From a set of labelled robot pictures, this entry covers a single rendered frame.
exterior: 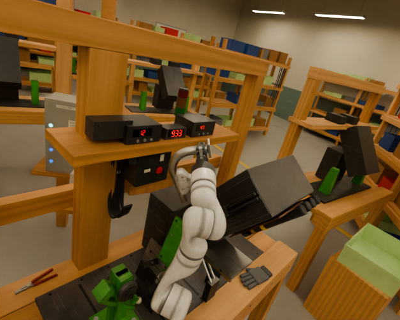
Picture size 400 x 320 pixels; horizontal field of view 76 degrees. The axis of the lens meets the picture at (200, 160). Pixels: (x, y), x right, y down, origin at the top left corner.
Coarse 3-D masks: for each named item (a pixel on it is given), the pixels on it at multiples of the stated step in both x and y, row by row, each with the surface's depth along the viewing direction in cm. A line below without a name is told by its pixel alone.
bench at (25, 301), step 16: (128, 240) 143; (256, 240) 168; (272, 240) 172; (112, 256) 130; (64, 272) 116; (80, 272) 118; (0, 288) 103; (16, 288) 105; (32, 288) 106; (48, 288) 108; (0, 304) 98; (16, 304) 99; (32, 304) 101
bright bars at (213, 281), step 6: (204, 264) 115; (210, 270) 116; (216, 276) 117; (210, 282) 114; (216, 282) 114; (204, 288) 115; (210, 288) 112; (216, 288) 117; (204, 294) 116; (210, 294) 115; (204, 300) 116
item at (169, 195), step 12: (156, 192) 126; (168, 192) 129; (156, 204) 124; (168, 204) 119; (180, 204) 121; (156, 216) 125; (168, 216) 118; (144, 228) 134; (156, 228) 126; (168, 228) 120; (144, 240) 136; (156, 240) 128
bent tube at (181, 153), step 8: (208, 144) 84; (176, 152) 88; (184, 152) 87; (192, 152) 86; (208, 152) 87; (176, 160) 88; (168, 168) 92; (176, 168) 91; (176, 176) 93; (176, 184) 95; (184, 200) 100
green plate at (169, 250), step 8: (176, 216) 107; (176, 224) 107; (168, 232) 109; (176, 232) 107; (168, 240) 109; (176, 240) 106; (168, 248) 108; (176, 248) 106; (160, 256) 111; (168, 256) 108; (168, 264) 108
